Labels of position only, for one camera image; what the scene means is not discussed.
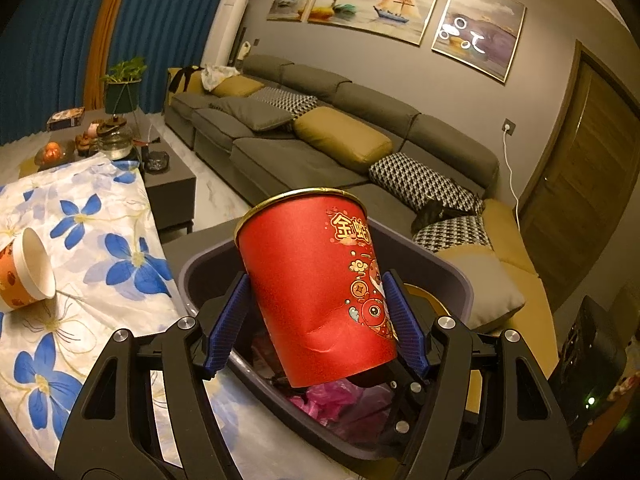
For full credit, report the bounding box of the white standing air conditioner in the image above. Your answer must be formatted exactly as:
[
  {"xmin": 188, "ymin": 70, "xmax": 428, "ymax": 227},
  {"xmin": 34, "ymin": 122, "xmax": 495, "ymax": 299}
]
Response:
[{"xmin": 201, "ymin": 0, "xmax": 248, "ymax": 66}]

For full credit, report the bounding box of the far mustard cushion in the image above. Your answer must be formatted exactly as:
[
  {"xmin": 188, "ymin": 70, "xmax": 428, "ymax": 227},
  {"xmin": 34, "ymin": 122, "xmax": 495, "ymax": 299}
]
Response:
[{"xmin": 212, "ymin": 75, "xmax": 265, "ymax": 98}]

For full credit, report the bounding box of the grey square cushion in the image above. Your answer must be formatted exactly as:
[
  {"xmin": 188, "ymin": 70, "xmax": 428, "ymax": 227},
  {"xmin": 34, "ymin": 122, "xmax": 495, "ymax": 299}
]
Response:
[{"xmin": 436, "ymin": 244, "xmax": 525, "ymax": 333}]

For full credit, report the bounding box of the potted green plant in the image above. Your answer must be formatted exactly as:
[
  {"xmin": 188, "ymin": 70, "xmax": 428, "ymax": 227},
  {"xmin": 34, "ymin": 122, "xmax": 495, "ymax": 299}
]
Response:
[{"xmin": 101, "ymin": 56, "xmax": 148, "ymax": 115}]

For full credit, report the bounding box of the box on coffee table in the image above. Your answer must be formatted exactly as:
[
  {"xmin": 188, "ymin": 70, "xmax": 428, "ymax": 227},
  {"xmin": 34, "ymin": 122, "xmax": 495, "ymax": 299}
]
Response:
[{"xmin": 46, "ymin": 106, "xmax": 85, "ymax": 131}]

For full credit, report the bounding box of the patterned cushion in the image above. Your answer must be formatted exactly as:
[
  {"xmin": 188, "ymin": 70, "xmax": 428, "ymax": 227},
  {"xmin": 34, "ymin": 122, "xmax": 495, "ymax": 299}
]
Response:
[
  {"xmin": 248, "ymin": 87, "xmax": 318, "ymax": 120},
  {"xmin": 412, "ymin": 216, "xmax": 491, "ymax": 252},
  {"xmin": 369, "ymin": 153, "xmax": 484, "ymax": 214}
]

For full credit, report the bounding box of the wall power socket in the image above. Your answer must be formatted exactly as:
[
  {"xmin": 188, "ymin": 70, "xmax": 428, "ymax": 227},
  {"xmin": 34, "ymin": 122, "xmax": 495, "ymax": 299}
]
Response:
[{"xmin": 502, "ymin": 118, "xmax": 515, "ymax": 136}]

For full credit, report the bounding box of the dark grey trash bin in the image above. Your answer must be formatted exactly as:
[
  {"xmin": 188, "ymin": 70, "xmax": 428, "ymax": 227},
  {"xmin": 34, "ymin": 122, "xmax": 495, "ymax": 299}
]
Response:
[{"xmin": 177, "ymin": 216, "xmax": 475, "ymax": 463}]

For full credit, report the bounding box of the dark coffee table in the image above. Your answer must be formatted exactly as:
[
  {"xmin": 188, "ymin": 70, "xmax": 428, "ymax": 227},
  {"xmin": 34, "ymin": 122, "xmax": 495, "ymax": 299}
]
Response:
[{"xmin": 1, "ymin": 144, "xmax": 196, "ymax": 249}]

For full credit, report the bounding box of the blue window curtain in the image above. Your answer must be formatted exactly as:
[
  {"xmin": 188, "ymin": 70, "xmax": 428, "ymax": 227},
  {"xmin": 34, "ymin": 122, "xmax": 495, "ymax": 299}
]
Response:
[{"xmin": 1, "ymin": 0, "xmax": 220, "ymax": 143}]

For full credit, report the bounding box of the floral blue white tablecloth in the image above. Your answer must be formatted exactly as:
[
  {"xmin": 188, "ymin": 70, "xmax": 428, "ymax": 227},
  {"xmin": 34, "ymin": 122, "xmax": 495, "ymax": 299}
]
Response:
[{"xmin": 0, "ymin": 152, "xmax": 362, "ymax": 480}]

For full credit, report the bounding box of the near patterned cushion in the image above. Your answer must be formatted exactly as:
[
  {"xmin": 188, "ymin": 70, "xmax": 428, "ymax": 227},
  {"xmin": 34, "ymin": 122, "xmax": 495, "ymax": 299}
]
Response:
[{"xmin": 369, "ymin": 153, "xmax": 484, "ymax": 214}]

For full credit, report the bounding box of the brown wooden door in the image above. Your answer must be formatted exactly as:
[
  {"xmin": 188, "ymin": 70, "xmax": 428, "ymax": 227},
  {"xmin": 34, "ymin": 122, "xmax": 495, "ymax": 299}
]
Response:
[{"xmin": 521, "ymin": 44, "xmax": 639, "ymax": 310}]

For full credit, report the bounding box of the near mustard cushion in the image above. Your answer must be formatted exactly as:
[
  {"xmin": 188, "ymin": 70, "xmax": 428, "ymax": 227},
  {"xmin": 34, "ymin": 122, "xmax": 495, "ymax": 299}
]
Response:
[{"xmin": 293, "ymin": 106, "xmax": 393, "ymax": 174}]

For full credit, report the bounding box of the right cloudy painting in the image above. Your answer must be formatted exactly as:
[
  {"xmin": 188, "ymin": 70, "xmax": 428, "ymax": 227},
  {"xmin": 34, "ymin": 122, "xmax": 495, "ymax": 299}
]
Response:
[{"xmin": 432, "ymin": 0, "xmax": 526, "ymax": 84}]

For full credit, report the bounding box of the large pink plastic bag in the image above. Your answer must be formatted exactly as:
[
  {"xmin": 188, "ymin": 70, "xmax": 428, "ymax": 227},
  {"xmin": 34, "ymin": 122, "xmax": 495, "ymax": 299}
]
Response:
[{"xmin": 288, "ymin": 378, "xmax": 394, "ymax": 445}]

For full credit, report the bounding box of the sailboat tree painting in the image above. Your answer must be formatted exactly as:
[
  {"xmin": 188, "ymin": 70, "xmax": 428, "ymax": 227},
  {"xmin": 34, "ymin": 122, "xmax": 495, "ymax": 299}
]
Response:
[{"xmin": 306, "ymin": 0, "xmax": 446, "ymax": 47}]

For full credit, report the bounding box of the white cloth on sofa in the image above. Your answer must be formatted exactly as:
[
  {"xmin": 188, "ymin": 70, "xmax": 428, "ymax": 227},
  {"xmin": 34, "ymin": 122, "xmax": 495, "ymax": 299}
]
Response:
[{"xmin": 201, "ymin": 64, "xmax": 240, "ymax": 92}]

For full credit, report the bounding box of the grey sectional sofa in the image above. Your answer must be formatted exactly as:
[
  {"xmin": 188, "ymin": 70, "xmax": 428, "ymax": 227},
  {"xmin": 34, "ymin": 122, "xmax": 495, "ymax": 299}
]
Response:
[{"xmin": 164, "ymin": 54, "xmax": 559, "ymax": 374}]

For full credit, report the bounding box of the far patterned cushion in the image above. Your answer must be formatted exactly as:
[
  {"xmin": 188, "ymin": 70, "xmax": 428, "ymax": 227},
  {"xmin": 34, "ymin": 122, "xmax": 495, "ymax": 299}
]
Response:
[{"xmin": 248, "ymin": 87, "xmax": 318, "ymax": 120}]

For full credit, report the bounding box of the white charging cable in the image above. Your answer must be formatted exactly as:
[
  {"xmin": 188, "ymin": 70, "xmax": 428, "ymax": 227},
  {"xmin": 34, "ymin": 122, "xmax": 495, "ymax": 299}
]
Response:
[{"xmin": 502, "ymin": 129, "xmax": 522, "ymax": 231}]

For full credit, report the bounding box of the gold rimmed red cup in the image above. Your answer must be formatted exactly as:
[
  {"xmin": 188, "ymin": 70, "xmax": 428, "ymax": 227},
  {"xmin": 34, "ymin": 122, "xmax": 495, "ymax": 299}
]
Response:
[{"xmin": 234, "ymin": 188, "xmax": 397, "ymax": 388}]

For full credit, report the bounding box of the orange centre curtain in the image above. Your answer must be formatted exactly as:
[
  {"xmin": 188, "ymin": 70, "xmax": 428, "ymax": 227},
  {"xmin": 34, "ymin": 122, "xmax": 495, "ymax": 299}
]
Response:
[{"xmin": 82, "ymin": 0, "xmax": 122, "ymax": 110}]

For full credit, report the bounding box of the glass teapot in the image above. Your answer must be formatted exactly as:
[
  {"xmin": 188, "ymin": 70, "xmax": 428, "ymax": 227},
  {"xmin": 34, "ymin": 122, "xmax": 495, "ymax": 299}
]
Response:
[{"xmin": 96, "ymin": 122, "xmax": 134, "ymax": 162}]

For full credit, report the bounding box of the grey flat cushion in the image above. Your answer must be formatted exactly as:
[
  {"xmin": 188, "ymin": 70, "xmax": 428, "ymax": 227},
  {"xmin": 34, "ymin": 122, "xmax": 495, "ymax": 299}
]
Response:
[{"xmin": 210, "ymin": 96, "xmax": 293, "ymax": 132}]

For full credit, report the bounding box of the white orange paper cup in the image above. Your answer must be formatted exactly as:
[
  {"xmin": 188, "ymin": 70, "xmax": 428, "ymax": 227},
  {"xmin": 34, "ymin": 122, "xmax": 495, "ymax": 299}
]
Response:
[{"xmin": 0, "ymin": 228, "xmax": 56, "ymax": 313}]

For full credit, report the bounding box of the mustard cushion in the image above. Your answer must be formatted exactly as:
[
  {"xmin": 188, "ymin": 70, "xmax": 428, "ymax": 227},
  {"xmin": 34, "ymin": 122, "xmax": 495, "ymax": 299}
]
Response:
[
  {"xmin": 293, "ymin": 106, "xmax": 393, "ymax": 174},
  {"xmin": 212, "ymin": 75, "xmax": 265, "ymax": 98}
]

